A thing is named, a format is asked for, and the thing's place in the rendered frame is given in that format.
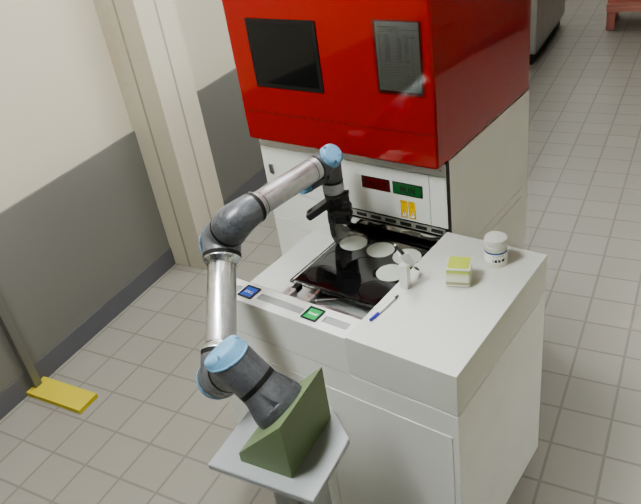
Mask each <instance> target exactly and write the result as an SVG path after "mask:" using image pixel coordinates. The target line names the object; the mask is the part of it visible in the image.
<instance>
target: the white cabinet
mask: <svg viewBox="0 0 641 504"><path fill-rule="evenodd" d="M544 310H545V293H544V294H543V296H542V297H541V299H540V300H539V301H538V303H537V304H536V306H535V307H534V309H533V310H532V312H531V313H530V314H529V316H528V317H527V319H526V320H525V322H524V323H523V324H522V326H521V327H520V329H519V330H518V332H517V333H516V335H515V336H514V337H513V339H512V340H511V342H510V343H509V345H508V346H507V347H506V349H505V350H504V352H503V353H502V355H501V356H500V358H499V359H498V360H497V362H496V363H495V365H494V366H493V368H492V369H491V370H490V372H489V373H488V375H487V376H486V378H485V379H484V381H483V382H482V383H481V385H480V386H479V388H478V389H477V391H476V392H475V394H474V395H473V396H472V398H471V399H470V401H469V402H468V404H467V405H466V406H465V408H464V409H463V411H462V412H461V414H460V415H459V417H457V416H454V415H452V414H449V413H446V412H444V411H441V410H439V409H436V408H434V407H431V406H429V405H426V404H424V403H421V402H419V401H416V400H414V399H411V398H408V397H406V396H403V395H401V394H398V393H396V392H393V391H391V390H388V389H386V388H383V387H381V386H378V385H376V384H373V383H371V382H368V381H365V380H363V379H360V378H358V377H355V376H353V375H351V376H350V375H347V374H345V373H342V372H340V371H337V370H335V369H332V368H330V367H327V366H325V365H322V364H320V363H317V362H315V361H312V360H310V359H307V358H305V357H302V356H300V355H297V354H294V353H292V352H289V351H287V350H284V349H282V348H279V347H277V346H274V345H272V344H269V343H267V342H264V341H262V340H259V339H257V338H254V337H252V336H249V335H247V334H244V333H241V332H239V331H237V336H239V337H240V338H241V339H242V340H245V341H246V342H247V344H248V345H249V346H250V347H251V348H252V349H253V350H254V351H255V352H256V353H257V354H258V355H259V356H261V357H262V358H263V359H264V360H265V361H266V362H267V363H268V364H269V365H270V366H271V367H272V368H273V369H274V370H275V371H277V372H278V373H281V374H283V375H285V376H287V377H289V378H291V379H293V380H295V381H297V382H298V383H299V382H301V381H302V380H303V379H305V378H306V377H308V376H309V375H311V374H312V373H313V372H315V371H316V370H318V369H319V368H321V367H322V371H323V376H324V381H325V387H326V392H327V398H328V403H329V404H330V405H331V407H332V409H333V410H334V412H335V414H336V416H337V418H338V419H339V421H340V423H341V425H342V427H343V428H344V430H345V432H346V434H347V436H348V437H349V440H350V445H349V446H348V448H347V450H346V452H345V453H344V455H343V457H342V459H341V460H340V462H339V464H338V466H337V467H336V469H335V471H334V472H333V474H332V476H331V478H330V479H329V481H328V485H329V490H330V495H331V500H332V504H506V503H507V501H508V499H509V497H510V496H511V494H512V492H513V490H514V488H515V487H516V485H517V483H518V481H519V479H520V478H521V476H522V474H523V472H524V470H525V469H526V467H527V465H528V463H529V461H530V460H531V458H532V456H533V454H534V453H535V451H536V449H537V447H538V433H539V413H540V392H541V372H542V351H543V330H544ZM229 398H230V402H231V405H232V409H233V412H234V415H235V419H236V422H237V425H238V424H239V423H240V421H241V420H242V419H243V417H244V416H245V415H246V413H247V412H248V411H249V410H248V408H247V406H246V405H245V404H244V403H243V402H242V401H241V400H240V399H239V398H238V397H237V396H236V395H235V394H233V395H232V396H230V397H229Z"/></svg>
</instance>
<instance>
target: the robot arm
mask: <svg viewBox="0 0 641 504"><path fill-rule="evenodd" d="M342 159H343V154H342V151H341V150H340V148H339V147H338V146H336V145H334V144H326V145H324V146H323V147H322V148H321V149H320V151H319V152H317V153H316V154H314V155H313V156H311V157H310V158H308V159H306V160H305V161H303V162H301V163H300V164H298V165H297V166H295V167H293V168H292V169H290V170H289V171H287V172H285V173H284V174H282V175H281V176H279V177H277V178H276V179H274V180H273V181H271V182H269V183H268V184H266V185H265V186H263V187H261V188H260V189H258V190H257V191H255V192H247V193H245V194H244V195H242V196H240V197H238V198H237V199H235V200H233V201H231V202H230V203H228V204H226V205H225V206H223V207H222V208H220V209H219V210H218V211H217V212H216V213H215V214H214V215H213V217H212V218H211V220H210V221H209V223H208V224H207V225H206V226H205V227H204V229H203V230H202V232H201V234H200V238H199V248H200V251H201V253H202V261H203V262H204V263H205V264H206V265H207V329H206V345H205V346H204V347H202V348H201V360H200V367H199V369H198V371H197V374H196V384H197V387H198V389H199V390H200V392H201V393H202V394H203V395H204V396H206V397H208V398H210V399H214V400H220V399H225V398H228V397H230V396H232V395H233V394H235V395H236V396H237V397H238V398H239V399H240V400H241V401H242V402H243V403H244V404H245V405H246V406H247V408H248V410H249V411H250V413H251V415H252V417H253V419H254V421H255V422H256V424H257V425H258V426H259V427H260V428H261V429H262V430H265V429H267V428H268V427H269V426H271V425H272V424H273V423H274V422H275V421H277V420H278V419H279V418H280V417H281V416H282V415H283V413H284V412H285V411H286V410H287V409H288V408H289V407H290V405H291V404H292V403H293V402H294V400H295V399H296V398H297V396H298V395H299V393H300V391H301V389H302V386H301V385H300V384H299V383H298V382H297V381H295V380H293V379H291V378H289V377H287V376H285V375H283V374H281V373H278V372H277V371H275V370H274V369H273V368H272V367H271V366H270V365H269V364H268V363H267V362H266V361H265V360H264V359H263V358H262V357H261V356H259V355H258V354H257V353H256V352H255V351H254V350H253V349H252V348H251V347H250V346H249V345H248V344H247V342H246V341H245V340H242V339H241V338H240V337H239V336H237V265H238V264H240V263H241V261H242V243H243V242H244V241H245V239H246V238H247V237H248V235H249V234H250V233H251V232H252V231H253V230H254V229H255V227H257V226H258V225H259V224H260V223H261V222H263V221H264V220H266V218H267V214H268V213H270V212H271V211H273V210H274V209H276V208H277V207H279V206H281V205H282V204H284V203H285V202H287V201H288V200H290V199H291V198H293V197H294V196H296V195H297V194H299V193H300V194H302V195H305V194H307V193H309V192H312V191H313V190H314V189H316V188H318V187H319V186H321V185H322V188H323V193H324V197H325V199H323V200H322V201H320V202H319V203H317V204H316V205H314V206H313V207H311V208H310V209H309V210H307V213H306V218H307V219H308V220H309V221H311V220H313V219H314V218H316V217H317V216H319V215H320V214H321V213H323V212H324V211H326V210H327V216H328V223H329V226H330V232H331V236H332V238H333V240H334V242H335V243H336V244H339V239H342V238H345V237H348V235H349V234H348V231H349V227H347V226H344V225H343V224H345V225H348V224H351V219H352V217H353V212H352V203H351V202H350V200H349V190H344V182H343V175H342V167H341V161H342Z"/></svg>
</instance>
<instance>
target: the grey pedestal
mask: <svg viewBox="0 0 641 504"><path fill-rule="evenodd" d="M329 409H330V414H331V418H330V420H329V421H328V423H327V424H326V426H325V428H324V429H323V431H322V432H321V434H320V436H319V437H318V439H317V440H316V442H315V443H314V445H313V447H312V448H311V450H310V451H309V453H308V455H307V456H306V458H305V459H304V461H303V463H302V464H301V466H300V467H299V469H298V471H297V472H296V474H295V475H294V477H293V478H289V477H286V476H283V475H280V474H277V473H274V472H271V471H268V470H265V469H263V468H260V467H257V466H254V465H251V464H248V463H245V462H242V461H241V459H240V456H239V452H240V451H241V449H242V448H243V446H244V445H245V444H246V442H247V441H248V440H249V438H250V437H251V435H252V434H253V433H254V431H255V430H256V429H257V427H258V425H257V424H256V422H255V421H254V419H253V417H252V415H251V413H250V411H248V412H247V413H246V415H245V416H244V417H243V419H242V420H241V421H240V423H239V424H238V425H237V427H236V428H235V429H234V431H233V432H232V433H231V435H230V436H229V437H228V438H227V440H226V441H225V442H224V444H223V445H222V446H221V448H220V449H219V450H218V452H217V453H216V454H215V456H214V457H213V458H212V460H211V461H210V462H209V464H208V466H209V468H210V469H211V470H214V471H217V472H220V473H223V474H225V475H228V476H231V477H234V478H237V479H239V480H242V481H245V482H248V483H251V484H253V485H256V486H259V487H262V488H265V489H267V490H270V491H273V494H274V498H275V502H276V504H332V500H331V495H330V490H329V485H328V481H329V479H330V478H331V476H332V474H333V472H334V471H335V469H336V467H337V466H338V464H339V462H340V460H341V459H342V457H343V455H344V453H345V452H346V450H347V448H348V446H349V445H350V440H349V437H348V436H347V434H346V432H345V430H344V428H343V427H342V425H341V423H340V421H339V419H338V418H337V416H336V414H335V412H334V410H333V409H332V407H331V405H330V404H329Z"/></svg>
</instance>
